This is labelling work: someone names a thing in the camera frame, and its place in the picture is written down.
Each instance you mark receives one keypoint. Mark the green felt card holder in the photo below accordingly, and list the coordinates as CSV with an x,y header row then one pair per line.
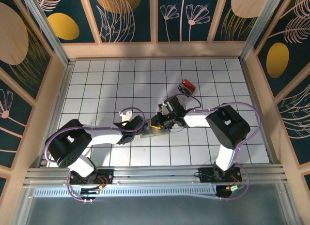
x,y
158,132

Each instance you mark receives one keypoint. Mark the black VIP card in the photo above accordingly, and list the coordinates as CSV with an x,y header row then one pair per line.
x,y
184,89

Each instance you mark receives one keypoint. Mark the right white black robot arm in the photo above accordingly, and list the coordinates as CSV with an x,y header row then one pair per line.
x,y
196,119

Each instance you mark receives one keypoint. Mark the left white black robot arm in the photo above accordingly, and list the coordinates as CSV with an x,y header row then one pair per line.
x,y
104,136

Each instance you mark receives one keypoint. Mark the left electronics board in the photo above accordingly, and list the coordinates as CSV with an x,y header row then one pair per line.
x,y
88,192

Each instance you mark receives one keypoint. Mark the electronics board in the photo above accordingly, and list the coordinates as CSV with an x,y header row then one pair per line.
x,y
88,192
232,188

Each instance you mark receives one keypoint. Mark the right electronics board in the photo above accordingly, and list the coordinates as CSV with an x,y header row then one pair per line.
x,y
232,188

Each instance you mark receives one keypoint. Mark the aluminium front rail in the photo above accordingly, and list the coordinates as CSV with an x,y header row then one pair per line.
x,y
157,173

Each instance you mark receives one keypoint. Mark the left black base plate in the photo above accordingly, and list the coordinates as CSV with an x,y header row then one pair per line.
x,y
109,174

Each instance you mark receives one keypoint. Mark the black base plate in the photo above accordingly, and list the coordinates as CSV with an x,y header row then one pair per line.
x,y
109,174
206,176

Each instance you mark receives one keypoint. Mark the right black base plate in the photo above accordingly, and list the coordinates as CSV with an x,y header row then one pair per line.
x,y
206,176

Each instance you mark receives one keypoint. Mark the left aluminium side rail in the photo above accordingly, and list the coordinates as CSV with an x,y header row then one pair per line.
x,y
57,113

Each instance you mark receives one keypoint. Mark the aluminium side rail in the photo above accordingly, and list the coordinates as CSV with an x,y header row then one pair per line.
x,y
57,113
259,113

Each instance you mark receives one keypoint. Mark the right aluminium side rail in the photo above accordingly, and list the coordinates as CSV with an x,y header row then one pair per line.
x,y
259,113

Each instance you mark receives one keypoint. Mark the right aluminium corner post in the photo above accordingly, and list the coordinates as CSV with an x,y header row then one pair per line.
x,y
259,29

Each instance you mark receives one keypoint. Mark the aluminium corner post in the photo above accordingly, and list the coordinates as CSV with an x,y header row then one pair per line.
x,y
259,29
50,32

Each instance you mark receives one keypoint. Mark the left aluminium corner post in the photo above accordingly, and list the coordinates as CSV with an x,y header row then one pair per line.
x,y
50,32

